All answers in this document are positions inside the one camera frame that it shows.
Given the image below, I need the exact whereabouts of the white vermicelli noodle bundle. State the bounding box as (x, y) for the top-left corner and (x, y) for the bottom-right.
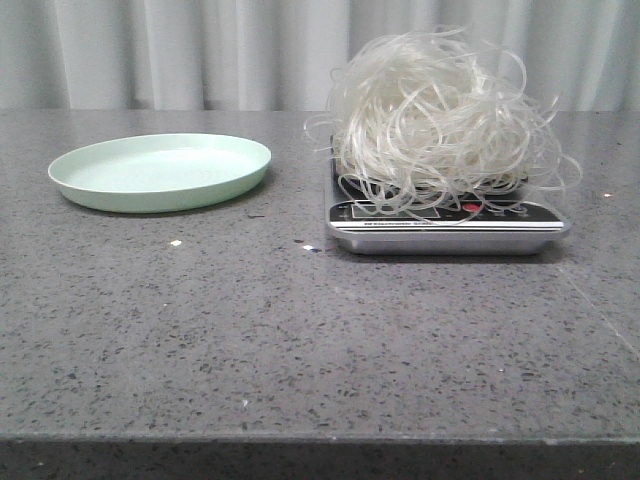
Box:
(304, 27), (583, 220)

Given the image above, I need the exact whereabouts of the white pleated curtain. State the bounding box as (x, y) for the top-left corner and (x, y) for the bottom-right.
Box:
(1, 1), (639, 111)

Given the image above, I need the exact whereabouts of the light green round plate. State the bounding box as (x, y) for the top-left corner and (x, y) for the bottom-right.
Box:
(48, 133), (272, 214)

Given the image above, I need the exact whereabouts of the silver black kitchen scale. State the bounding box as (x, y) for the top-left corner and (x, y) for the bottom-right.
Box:
(325, 158), (570, 256)

